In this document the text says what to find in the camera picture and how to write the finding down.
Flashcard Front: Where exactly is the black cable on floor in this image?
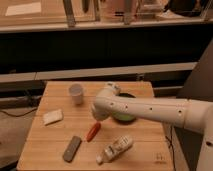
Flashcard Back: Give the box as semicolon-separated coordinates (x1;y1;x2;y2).
0;106;38;118

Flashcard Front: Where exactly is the black cable beside table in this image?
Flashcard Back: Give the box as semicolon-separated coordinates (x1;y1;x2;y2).
165;124;178;171

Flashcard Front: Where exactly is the white ceramic cup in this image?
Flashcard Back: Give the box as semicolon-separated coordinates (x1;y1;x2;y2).
69;84;84;105

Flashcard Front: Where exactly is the white plastic bottle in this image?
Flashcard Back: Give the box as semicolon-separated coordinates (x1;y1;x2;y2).
96;135;134;165

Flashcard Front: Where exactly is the green bowl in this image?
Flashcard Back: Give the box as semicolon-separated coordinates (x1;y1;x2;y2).
112;93;136;123

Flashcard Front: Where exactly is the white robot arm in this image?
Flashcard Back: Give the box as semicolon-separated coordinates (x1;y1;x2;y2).
91;82;213;171

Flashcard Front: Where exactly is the grey rectangular sponge block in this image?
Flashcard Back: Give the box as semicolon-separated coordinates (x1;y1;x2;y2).
63;136;82;162

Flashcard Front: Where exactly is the white soap bar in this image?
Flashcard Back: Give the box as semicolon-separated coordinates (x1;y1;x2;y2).
43;109;63;125

